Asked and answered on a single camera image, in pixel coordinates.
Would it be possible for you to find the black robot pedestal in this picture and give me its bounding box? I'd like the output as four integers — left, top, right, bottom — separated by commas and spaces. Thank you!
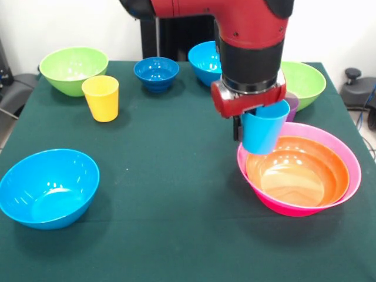
140, 16, 219, 62

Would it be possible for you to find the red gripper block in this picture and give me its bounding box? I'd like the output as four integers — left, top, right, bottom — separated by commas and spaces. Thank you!
210, 72, 287, 142

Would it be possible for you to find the orange plastic bowl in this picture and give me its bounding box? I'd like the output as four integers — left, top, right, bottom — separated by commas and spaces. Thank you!
245, 136, 350, 207

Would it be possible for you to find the green plastic bowl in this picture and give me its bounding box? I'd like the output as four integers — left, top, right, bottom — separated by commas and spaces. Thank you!
39, 46, 109, 98
280, 61, 327, 112

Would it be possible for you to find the dark green tablecloth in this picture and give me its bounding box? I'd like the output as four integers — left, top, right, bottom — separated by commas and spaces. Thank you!
0, 61, 376, 282

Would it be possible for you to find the small dark blue bowl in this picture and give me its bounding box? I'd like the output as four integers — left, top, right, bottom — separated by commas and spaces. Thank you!
133, 56, 180, 93

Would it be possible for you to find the light blue plastic cup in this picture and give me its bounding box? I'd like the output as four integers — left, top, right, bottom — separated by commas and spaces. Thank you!
241, 99, 291, 155

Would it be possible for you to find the black device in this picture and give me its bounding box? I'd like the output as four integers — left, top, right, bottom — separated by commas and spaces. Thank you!
0, 38, 13, 89

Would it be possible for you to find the grey chair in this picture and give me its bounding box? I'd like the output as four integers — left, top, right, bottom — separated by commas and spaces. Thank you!
0, 73, 39, 120

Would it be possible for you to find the blue cable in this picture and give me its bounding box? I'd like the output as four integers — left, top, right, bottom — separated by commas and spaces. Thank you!
355, 83, 376, 130

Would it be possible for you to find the large pink plastic bowl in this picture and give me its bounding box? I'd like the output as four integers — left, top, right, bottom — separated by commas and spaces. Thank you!
237, 122, 362, 218

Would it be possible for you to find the purple plastic cup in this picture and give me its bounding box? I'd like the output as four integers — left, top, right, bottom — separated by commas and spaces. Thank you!
284, 91, 300, 123

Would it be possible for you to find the black equipment with knob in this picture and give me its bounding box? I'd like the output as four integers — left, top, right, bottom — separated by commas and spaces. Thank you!
340, 68, 376, 132

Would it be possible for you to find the light blue plastic bowl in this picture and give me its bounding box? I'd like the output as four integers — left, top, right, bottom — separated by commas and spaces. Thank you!
187, 41, 223, 88
0, 149, 100, 230

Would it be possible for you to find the yellow plastic cup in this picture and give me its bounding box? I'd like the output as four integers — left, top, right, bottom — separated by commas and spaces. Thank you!
81, 75, 120, 123

